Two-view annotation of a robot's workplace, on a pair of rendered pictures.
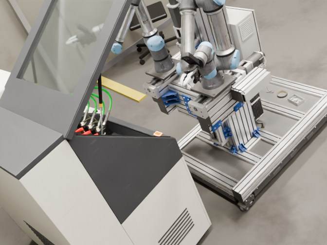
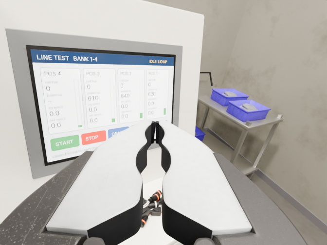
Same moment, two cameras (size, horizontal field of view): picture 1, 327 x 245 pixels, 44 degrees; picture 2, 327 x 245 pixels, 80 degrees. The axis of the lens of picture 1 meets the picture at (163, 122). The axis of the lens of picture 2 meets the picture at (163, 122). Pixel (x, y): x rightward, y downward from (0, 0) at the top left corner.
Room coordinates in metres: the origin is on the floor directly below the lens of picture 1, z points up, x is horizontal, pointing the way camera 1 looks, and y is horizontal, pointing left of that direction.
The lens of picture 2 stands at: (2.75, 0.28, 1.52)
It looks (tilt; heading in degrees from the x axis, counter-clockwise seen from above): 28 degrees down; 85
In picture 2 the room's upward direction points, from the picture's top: 11 degrees clockwise
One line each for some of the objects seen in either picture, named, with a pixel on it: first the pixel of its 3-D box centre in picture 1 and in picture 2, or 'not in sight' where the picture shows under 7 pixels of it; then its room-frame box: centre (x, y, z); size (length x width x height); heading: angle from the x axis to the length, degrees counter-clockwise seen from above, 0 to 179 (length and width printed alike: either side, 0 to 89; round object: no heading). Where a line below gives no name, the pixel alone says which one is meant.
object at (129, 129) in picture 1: (138, 135); not in sight; (2.21, 0.19, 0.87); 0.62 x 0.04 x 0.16; 34
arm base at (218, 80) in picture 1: (211, 76); not in sight; (2.20, -0.40, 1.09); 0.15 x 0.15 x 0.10
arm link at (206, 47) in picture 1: (203, 52); not in sight; (1.90, -0.34, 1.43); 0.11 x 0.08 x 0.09; 143
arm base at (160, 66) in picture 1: (162, 61); not in sight; (2.64, -0.17, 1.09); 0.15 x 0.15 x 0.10
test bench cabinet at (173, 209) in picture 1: (138, 208); not in sight; (2.06, 0.41, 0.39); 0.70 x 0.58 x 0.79; 34
